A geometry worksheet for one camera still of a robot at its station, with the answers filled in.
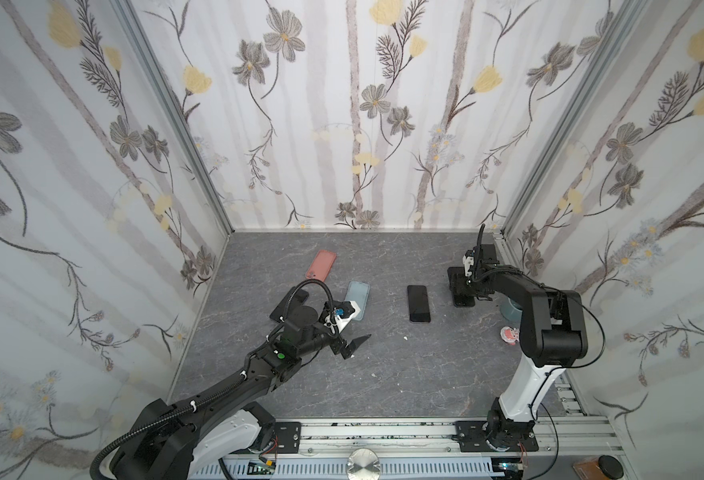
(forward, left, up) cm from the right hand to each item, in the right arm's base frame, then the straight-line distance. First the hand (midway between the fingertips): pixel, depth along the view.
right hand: (457, 279), depth 99 cm
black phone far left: (-6, +55, -9) cm, 56 cm away
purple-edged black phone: (-9, +13, -7) cm, 17 cm away
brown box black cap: (-52, -19, +8) cm, 56 cm away
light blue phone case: (-4, +33, -6) cm, 34 cm away
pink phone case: (+9, +48, -9) cm, 50 cm away
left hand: (-20, +35, +12) cm, 42 cm away
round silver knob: (-53, +32, +11) cm, 63 cm away
